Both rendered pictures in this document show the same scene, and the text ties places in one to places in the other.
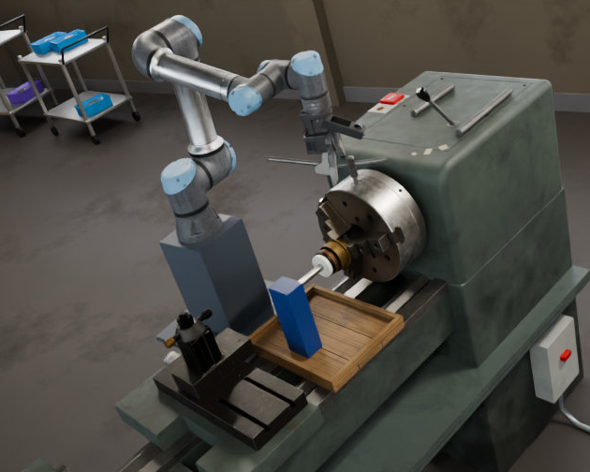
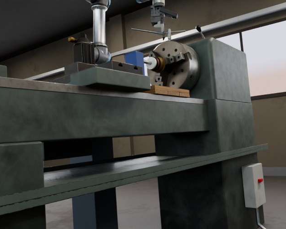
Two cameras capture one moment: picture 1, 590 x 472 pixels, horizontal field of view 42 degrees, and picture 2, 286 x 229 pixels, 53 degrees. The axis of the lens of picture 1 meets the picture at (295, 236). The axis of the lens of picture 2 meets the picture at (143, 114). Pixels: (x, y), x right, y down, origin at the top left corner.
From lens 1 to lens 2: 165 cm
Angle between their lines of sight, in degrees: 37
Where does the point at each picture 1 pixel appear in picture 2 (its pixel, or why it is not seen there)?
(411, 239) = (194, 62)
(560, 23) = not seen: hidden behind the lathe
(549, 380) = (253, 190)
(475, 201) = (221, 65)
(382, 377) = (176, 116)
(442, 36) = not seen: hidden behind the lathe
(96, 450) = not seen: outside the picture
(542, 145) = (244, 74)
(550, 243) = (248, 123)
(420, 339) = (194, 116)
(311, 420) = (145, 78)
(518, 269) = (236, 120)
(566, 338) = (259, 171)
